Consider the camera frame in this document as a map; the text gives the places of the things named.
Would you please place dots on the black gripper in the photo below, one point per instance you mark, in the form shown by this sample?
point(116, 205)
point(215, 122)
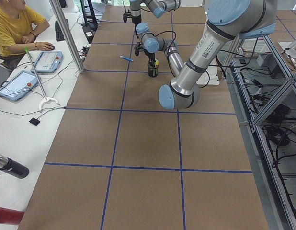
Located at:
point(135, 20)
point(151, 57)

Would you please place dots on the blue highlighter pen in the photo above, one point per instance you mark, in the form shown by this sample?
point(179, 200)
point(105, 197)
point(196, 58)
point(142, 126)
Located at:
point(125, 58)

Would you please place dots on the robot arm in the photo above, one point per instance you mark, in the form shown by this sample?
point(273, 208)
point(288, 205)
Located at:
point(157, 7)
point(226, 20)

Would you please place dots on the black mesh pen cup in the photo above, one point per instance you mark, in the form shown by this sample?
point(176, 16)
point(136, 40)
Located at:
point(153, 71)

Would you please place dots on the black keyboard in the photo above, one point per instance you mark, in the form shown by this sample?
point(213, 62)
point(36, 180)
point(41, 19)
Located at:
point(59, 33)

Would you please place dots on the far teach pendant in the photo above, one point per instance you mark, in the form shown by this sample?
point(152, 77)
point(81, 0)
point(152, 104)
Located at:
point(48, 62)

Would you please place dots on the teach pendant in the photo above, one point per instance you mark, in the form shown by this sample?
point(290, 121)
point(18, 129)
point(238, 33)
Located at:
point(18, 86)
point(48, 62)

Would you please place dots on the reacher grabber stick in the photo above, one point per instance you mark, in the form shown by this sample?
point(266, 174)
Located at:
point(45, 99)

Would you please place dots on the person in yellow shirt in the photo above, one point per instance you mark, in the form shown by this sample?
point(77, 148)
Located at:
point(19, 28)

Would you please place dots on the small black square pad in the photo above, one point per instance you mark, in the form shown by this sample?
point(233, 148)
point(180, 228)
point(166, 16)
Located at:
point(34, 121)

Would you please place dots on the near teach pendant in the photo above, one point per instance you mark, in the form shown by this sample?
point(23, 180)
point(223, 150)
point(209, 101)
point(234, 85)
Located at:
point(18, 86)

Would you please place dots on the black thermos bottle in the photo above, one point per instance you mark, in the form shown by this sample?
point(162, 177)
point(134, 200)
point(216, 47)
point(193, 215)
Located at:
point(13, 168)

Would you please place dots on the red bottle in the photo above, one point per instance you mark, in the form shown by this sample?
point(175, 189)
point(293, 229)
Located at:
point(10, 216)

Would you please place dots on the aluminium frame post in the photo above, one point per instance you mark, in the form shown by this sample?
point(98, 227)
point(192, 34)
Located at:
point(58, 12)

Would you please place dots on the aluminium frame rail structure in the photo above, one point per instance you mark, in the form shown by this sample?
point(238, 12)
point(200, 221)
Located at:
point(262, 78)

